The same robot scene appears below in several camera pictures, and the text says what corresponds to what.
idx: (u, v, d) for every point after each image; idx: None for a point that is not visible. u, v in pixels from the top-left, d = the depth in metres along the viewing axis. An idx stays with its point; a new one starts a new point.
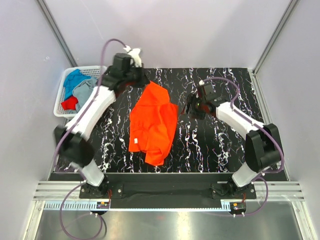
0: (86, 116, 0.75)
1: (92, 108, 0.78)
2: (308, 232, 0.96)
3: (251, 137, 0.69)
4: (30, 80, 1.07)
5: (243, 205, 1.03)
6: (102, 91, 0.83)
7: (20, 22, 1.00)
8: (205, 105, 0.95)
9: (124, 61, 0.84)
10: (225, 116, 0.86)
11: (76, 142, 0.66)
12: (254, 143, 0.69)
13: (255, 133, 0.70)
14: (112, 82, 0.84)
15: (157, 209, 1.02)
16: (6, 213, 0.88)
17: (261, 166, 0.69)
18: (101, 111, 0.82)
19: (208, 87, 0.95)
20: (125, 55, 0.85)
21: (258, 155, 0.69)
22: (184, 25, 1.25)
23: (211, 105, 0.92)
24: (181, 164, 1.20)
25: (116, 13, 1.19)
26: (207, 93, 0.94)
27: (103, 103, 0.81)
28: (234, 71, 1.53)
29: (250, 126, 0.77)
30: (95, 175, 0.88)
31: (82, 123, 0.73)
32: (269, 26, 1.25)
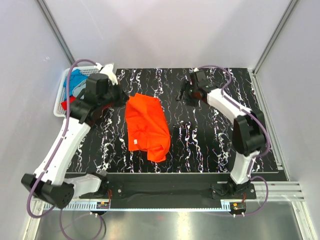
0: (57, 157, 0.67)
1: (62, 147, 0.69)
2: (308, 232, 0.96)
3: (237, 122, 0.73)
4: (30, 79, 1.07)
5: (243, 205, 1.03)
6: (73, 124, 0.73)
7: (20, 22, 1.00)
8: (197, 91, 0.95)
9: (99, 83, 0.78)
10: (216, 103, 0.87)
11: (48, 192, 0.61)
12: (241, 127, 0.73)
13: (242, 117, 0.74)
14: (85, 108, 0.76)
15: (157, 209, 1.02)
16: (5, 213, 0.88)
17: (246, 148, 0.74)
18: (76, 146, 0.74)
19: (200, 74, 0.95)
20: (100, 76, 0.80)
21: (244, 138, 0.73)
22: (184, 25, 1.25)
23: (203, 91, 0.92)
24: (181, 164, 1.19)
25: (116, 13, 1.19)
26: (199, 79, 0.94)
27: (76, 137, 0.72)
28: (233, 72, 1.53)
29: (238, 111, 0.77)
30: (87, 183, 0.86)
31: (53, 168, 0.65)
32: (269, 26, 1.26)
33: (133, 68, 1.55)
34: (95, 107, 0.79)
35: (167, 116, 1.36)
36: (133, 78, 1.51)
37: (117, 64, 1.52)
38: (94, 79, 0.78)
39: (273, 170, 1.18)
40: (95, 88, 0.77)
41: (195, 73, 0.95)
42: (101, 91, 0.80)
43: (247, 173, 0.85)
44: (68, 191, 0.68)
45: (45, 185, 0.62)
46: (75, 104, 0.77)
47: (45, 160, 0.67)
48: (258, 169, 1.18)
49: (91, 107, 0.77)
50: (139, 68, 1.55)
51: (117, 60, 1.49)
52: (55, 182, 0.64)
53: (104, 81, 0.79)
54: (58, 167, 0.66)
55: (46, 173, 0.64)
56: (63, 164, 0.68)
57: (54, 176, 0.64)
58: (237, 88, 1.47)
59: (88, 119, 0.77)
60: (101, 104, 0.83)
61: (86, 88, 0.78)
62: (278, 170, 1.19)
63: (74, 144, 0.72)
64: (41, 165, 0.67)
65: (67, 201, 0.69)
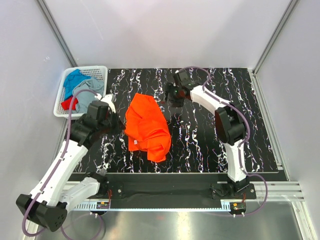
0: (53, 179, 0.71)
1: (60, 169, 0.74)
2: (308, 232, 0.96)
3: (219, 113, 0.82)
4: (30, 80, 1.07)
5: (243, 205, 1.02)
6: (71, 146, 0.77)
7: (20, 22, 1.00)
8: (180, 90, 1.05)
9: (100, 109, 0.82)
10: (199, 98, 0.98)
11: (41, 214, 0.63)
12: (222, 118, 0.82)
13: (223, 109, 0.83)
14: (85, 131, 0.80)
15: (157, 209, 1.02)
16: (6, 213, 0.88)
17: (229, 136, 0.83)
18: (72, 168, 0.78)
19: (182, 73, 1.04)
20: (101, 103, 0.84)
21: (225, 128, 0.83)
22: (184, 25, 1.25)
23: (186, 89, 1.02)
24: (181, 164, 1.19)
25: (116, 13, 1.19)
26: (182, 79, 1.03)
27: (74, 159, 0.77)
28: (233, 72, 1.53)
29: (218, 104, 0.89)
30: (85, 192, 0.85)
31: (49, 189, 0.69)
32: (269, 26, 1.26)
33: (133, 68, 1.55)
34: (94, 131, 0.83)
35: (167, 116, 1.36)
36: (133, 78, 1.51)
37: (117, 64, 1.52)
38: (95, 105, 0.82)
39: (273, 170, 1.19)
40: (95, 115, 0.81)
41: (177, 73, 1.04)
42: (101, 117, 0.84)
43: (241, 167, 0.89)
44: (61, 213, 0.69)
45: (40, 206, 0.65)
46: (76, 127, 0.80)
47: (42, 180, 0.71)
48: (258, 169, 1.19)
49: (90, 132, 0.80)
50: (139, 68, 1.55)
51: (117, 60, 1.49)
52: (50, 202, 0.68)
53: (104, 108, 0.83)
54: (54, 189, 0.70)
55: (42, 194, 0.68)
56: (59, 185, 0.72)
57: (49, 198, 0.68)
58: (237, 88, 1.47)
59: (86, 142, 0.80)
60: (100, 128, 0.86)
61: (87, 113, 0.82)
62: (277, 170, 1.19)
63: (71, 166, 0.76)
64: (38, 185, 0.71)
65: (60, 222, 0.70)
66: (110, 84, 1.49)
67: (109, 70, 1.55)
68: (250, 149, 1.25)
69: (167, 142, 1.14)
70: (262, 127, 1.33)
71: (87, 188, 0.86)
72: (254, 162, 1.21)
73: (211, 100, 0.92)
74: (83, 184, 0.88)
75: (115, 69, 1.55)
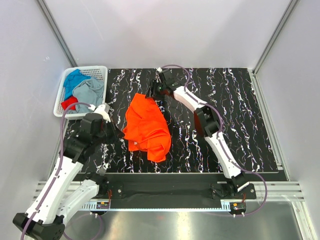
0: (48, 198, 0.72)
1: (55, 187, 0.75)
2: (308, 232, 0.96)
3: (197, 113, 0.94)
4: (30, 80, 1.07)
5: (243, 206, 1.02)
6: (66, 163, 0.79)
7: (20, 22, 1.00)
8: (165, 89, 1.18)
9: (94, 123, 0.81)
10: (181, 98, 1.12)
11: (38, 232, 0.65)
12: (199, 116, 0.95)
13: (200, 109, 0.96)
14: (80, 146, 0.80)
15: (157, 209, 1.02)
16: (6, 213, 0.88)
17: (207, 131, 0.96)
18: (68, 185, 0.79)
19: (166, 73, 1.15)
20: (95, 116, 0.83)
21: (203, 124, 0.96)
22: (184, 25, 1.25)
23: (170, 89, 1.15)
24: (181, 164, 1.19)
25: (116, 14, 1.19)
26: (167, 79, 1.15)
27: (69, 176, 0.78)
28: (233, 72, 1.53)
29: (196, 104, 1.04)
30: (84, 199, 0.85)
31: (44, 208, 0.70)
32: (269, 26, 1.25)
33: (134, 68, 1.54)
34: (88, 146, 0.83)
35: (167, 116, 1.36)
36: (133, 78, 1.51)
37: (117, 64, 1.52)
38: (89, 119, 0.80)
39: (273, 170, 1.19)
40: (89, 130, 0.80)
41: (162, 73, 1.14)
42: (96, 130, 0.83)
43: (229, 159, 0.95)
44: (59, 228, 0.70)
45: (36, 225, 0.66)
46: (70, 142, 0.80)
47: (38, 198, 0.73)
48: (258, 169, 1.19)
49: (85, 147, 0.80)
50: (139, 68, 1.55)
51: (117, 60, 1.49)
52: (46, 221, 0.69)
53: (98, 121, 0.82)
54: (49, 207, 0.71)
55: (38, 212, 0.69)
56: (55, 202, 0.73)
57: (45, 216, 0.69)
58: (237, 88, 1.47)
59: (81, 157, 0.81)
60: (95, 140, 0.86)
61: (81, 127, 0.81)
62: (277, 170, 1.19)
63: (66, 183, 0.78)
64: (34, 204, 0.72)
65: (58, 236, 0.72)
66: (110, 84, 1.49)
67: (109, 70, 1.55)
68: (250, 149, 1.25)
69: (167, 142, 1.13)
70: (262, 127, 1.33)
71: (86, 194, 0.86)
72: (254, 162, 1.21)
73: (191, 101, 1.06)
74: (81, 189, 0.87)
75: (115, 69, 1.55)
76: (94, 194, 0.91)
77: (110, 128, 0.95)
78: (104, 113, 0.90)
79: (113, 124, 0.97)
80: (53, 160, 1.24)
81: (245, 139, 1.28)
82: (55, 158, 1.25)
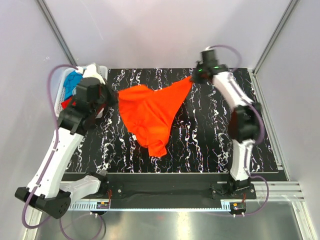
0: (48, 171, 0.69)
1: (55, 161, 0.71)
2: (308, 232, 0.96)
3: (236, 111, 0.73)
4: (30, 79, 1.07)
5: (243, 205, 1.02)
6: (64, 135, 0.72)
7: (20, 22, 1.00)
8: (201, 73, 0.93)
9: (90, 90, 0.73)
10: (221, 85, 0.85)
11: (41, 206, 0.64)
12: (238, 116, 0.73)
13: (242, 108, 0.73)
14: (78, 117, 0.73)
15: (157, 209, 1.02)
16: (6, 213, 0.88)
17: (240, 139, 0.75)
18: (67, 158, 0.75)
19: (210, 51, 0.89)
20: (92, 82, 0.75)
21: (240, 128, 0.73)
22: (184, 25, 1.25)
23: (211, 71, 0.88)
24: (181, 164, 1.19)
25: (116, 13, 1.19)
26: (209, 59, 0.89)
27: (68, 148, 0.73)
28: (234, 72, 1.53)
29: (238, 99, 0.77)
30: (88, 183, 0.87)
31: (46, 182, 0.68)
32: (269, 26, 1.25)
33: (134, 68, 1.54)
34: (87, 116, 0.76)
35: None
36: (133, 78, 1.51)
37: (117, 64, 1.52)
38: (85, 86, 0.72)
39: (273, 170, 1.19)
40: (86, 98, 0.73)
41: (206, 52, 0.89)
42: (93, 98, 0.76)
43: (244, 167, 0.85)
44: (64, 201, 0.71)
45: (39, 200, 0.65)
46: (66, 112, 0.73)
47: (38, 173, 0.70)
48: (258, 169, 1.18)
49: (83, 116, 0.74)
50: (139, 68, 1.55)
51: (117, 60, 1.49)
52: (49, 195, 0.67)
53: (95, 88, 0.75)
54: (51, 181, 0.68)
55: (40, 186, 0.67)
56: (56, 176, 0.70)
57: (47, 191, 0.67)
58: None
59: (80, 128, 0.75)
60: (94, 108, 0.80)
61: (76, 96, 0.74)
62: (277, 170, 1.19)
63: (65, 156, 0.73)
64: (34, 178, 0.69)
65: (63, 210, 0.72)
66: (110, 84, 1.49)
67: (109, 70, 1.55)
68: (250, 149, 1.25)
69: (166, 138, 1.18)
70: None
71: (89, 182, 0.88)
72: (254, 162, 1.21)
73: (234, 94, 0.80)
74: (85, 179, 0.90)
75: (115, 69, 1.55)
76: (95, 192, 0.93)
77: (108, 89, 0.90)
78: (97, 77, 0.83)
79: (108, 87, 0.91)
80: None
81: None
82: None
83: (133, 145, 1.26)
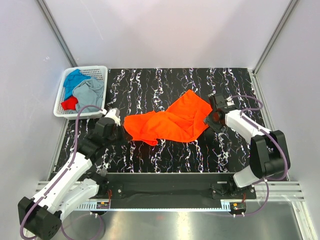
0: (56, 187, 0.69)
1: (65, 178, 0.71)
2: (308, 232, 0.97)
3: (255, 141, 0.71)
4: (30, 79, 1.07)
5: (243, 205, 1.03)
6: (79, 157, 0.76)
7: (20, 22, 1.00)
8: (215, 113, 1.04)
9: (107, 127, 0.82)
10: (233, 121, 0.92)
11: (41, 218, 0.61)
12: (258, 148, 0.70)
13: (260, 137, 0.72)
14: (93, 147, 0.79)
15: (157, 209, 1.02)
16: (5, 213, 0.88)
17: (264, 173, 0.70)
18: (76, 180, 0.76)
19: (218, 97, 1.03)
20: (108, 121, 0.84)
21: (262, 159, 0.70)
22: (184, 26, 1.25)
23: (221, 112, 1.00)
24: (181, 164, 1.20)
25: (116, 13, 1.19)
26: (218, 102, 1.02)
27: (79, 171, 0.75)
28: (234, 72, 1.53)
29: (256, 131, 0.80)
30: (82, 198, 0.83)
31: (51, 195, 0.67)
32: (269, 26, 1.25)
33: (133, 68, 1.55)
34: (100, 147, 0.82)
35: None
36: (133, 78, 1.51)
37: (117, 64, 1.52)
38: (102, 123, 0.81)
39: None
40: (102, 133, 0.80)
41: (214, 96, 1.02)
42: (107, 135, 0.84)
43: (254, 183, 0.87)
44: (55, 222, 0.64)
45: (40, 210, 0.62)
46: (84, 142, 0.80)
47: (47, 185, 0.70)
48: None
49: (98, 148, 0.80)
50: (139, 68, 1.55)
51: (117, 60, 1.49)
52: (50, 208, 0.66)
53: (110, 125, 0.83)
54: (56, 195, 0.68)
55: (44, 198, 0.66)
56: (62, 192, 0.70)
57: (50, 203, 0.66)
58: (237, 88, 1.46)
59: (92, 157, 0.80)
60: (107, 142, 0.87)
61: (94, 130, 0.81)
62: None
63: (75, 176, 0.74)
64: (42, 190, 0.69)
65: (53, 232, 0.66)
66: (110, 84, 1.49)
67: (109, 70, 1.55)
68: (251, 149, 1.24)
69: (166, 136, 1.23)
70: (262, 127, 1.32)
71: (84, 195, 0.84)
72: None
73: (246, 125, 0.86)
74: (81, 187, 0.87)
75: (115, 69, 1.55)
76: (93, 194, 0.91)
77: (119, 131, 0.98)
78: (114, 116, 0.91)
79: (120, 128, 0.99)
80: (53, 160, 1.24)
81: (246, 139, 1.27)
82: (55, 158, 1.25)
83: (133, 145, 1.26)
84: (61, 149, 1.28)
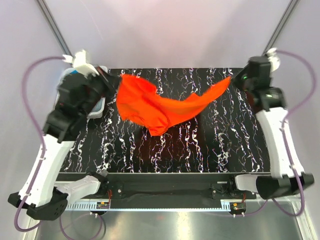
0: (37, 181, 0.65)
1: (44, 169, 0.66)
2: (308, 232, 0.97)
3: (278, 186, 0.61)
4: (29, 79, 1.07)
5: (243, 205, 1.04)
6: (51, 142, 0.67)
7: (21, 22, 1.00)
8: (250, 94, 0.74)
9: (72, 92, 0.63)
10: (266, 128, 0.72)
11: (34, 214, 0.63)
12: (277, 190, 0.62)
13: (287, 183, 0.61)
14: (65, 121, 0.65)
15: (157, 208, 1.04)
16: (4, 214, 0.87)
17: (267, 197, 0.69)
18: (57, 165, 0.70)
19: (258, 57, 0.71)
20: (73, 82, 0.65)
21: (271, 195, 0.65)
22: (184, 25, 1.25)
23: (259, 96, 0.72)
24: (181, 164, 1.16)
25: (116, 14, 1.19)
26: (258, 76, 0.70)
27: (56, 156, 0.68)
28: (234, 71, 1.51)
29: (286, 169, 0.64)
30: (86, 186, 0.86)
31: (36, 191, 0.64)
32: (269, 26, 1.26)
33: (133, 68, 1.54)
34: (76, 120, 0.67)
35: None
36: None
37: (117, 64, 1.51)
38: (64, 90, 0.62)
39: None
40: (69, 99, 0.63)
41: (257, 64, 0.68)
42: (81, 99, 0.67)
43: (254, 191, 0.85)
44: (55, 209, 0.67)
45: (30, 209, 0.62)
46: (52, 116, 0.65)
47: (28, 181, 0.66)
48: (258, 169, 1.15)
49: (72, 122, 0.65)
50: (139, 68, 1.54)
51: (117, 60, 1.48)
52: (40, 204, 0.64)
53: (79, 87, 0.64)
54: (40, 190, 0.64)
55: (30, 195, 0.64)
56: (47, 184, 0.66)
57: (37, 200, 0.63)
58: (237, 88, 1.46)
59: (68, 135, 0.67)
60: (84, 109, 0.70)
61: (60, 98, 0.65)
62: None
63: (55, 163, 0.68)
64: (25, 187, 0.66)
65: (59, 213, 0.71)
66: None
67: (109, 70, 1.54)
68: (250, 149, 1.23)
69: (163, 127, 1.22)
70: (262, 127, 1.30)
71: (86, 185, 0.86)
72: (254, 162, 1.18)
73: (281, 147, 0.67)
74: (84, 180, 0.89)
75: (115, 69, 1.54)
76: (95, 191, 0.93)
77: (97, 81, 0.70)
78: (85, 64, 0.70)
79: (102, 77, 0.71)
80: None
81: (245, 139, 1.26)
82: None
83: (133, 145, 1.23)
84: None
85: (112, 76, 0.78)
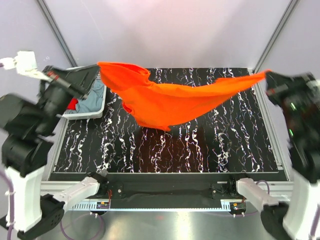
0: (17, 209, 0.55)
1: (19, 198, 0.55)
2: None
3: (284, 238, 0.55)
4: (30, 79, 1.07)
5: (243, 206, 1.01)
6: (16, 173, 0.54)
7: (21, 22, 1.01)
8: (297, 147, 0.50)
9: (9, 127, 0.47)
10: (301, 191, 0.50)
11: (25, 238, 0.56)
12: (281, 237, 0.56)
13: None
14: (21, 151, 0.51)
15: (155, 209, 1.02)
16: None
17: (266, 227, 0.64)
18: (35, 184, 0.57)
19: None
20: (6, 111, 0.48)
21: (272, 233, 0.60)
22: (184, 25, 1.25)
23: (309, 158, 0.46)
24: (181, 164, 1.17)
25: (116, 14, 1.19)
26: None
27: (28, 183, 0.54)
28: (234, 71, 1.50)
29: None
30: (83, 191, 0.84)
31: (19, 218, 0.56)
32: (269, 26, 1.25)
33: None
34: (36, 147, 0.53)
35: None
36: None
37: None
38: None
39: (274, 170, 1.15)
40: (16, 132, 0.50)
41: None
42: (29, 125, 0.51)
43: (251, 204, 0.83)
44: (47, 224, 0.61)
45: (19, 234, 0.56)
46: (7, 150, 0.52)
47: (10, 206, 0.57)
48: (258, 169, 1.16)
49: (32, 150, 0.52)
50: None
51: (117, 60, 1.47)
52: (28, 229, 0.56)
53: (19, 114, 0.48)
54: (24, 217, 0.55)
55: (15, 222, 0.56)
56: (29, 209, 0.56)
57: (23, 226, 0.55)
58: None
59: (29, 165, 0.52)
60: (44, 128, 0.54)
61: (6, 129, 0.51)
62: (277, 170, 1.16)
63: (29, 189, 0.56)
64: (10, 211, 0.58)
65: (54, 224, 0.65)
66: None
67: None
68: (250, 149, 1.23)
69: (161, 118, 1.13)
70: (263, 127, 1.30)
71: (84, 189, 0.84)
72: (254, 162, 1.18)
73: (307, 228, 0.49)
74: (82, 184, 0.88)
75: None
76: (94, 192, 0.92)
77: (51, 89, 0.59)
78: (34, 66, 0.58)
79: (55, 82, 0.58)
80: (52, 160, 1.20)
81: (245, 139, 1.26)
82: (55, 158, 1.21)
83: (133, 145, 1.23)
84: (61, 149, 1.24)
85: (73, 72, 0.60)
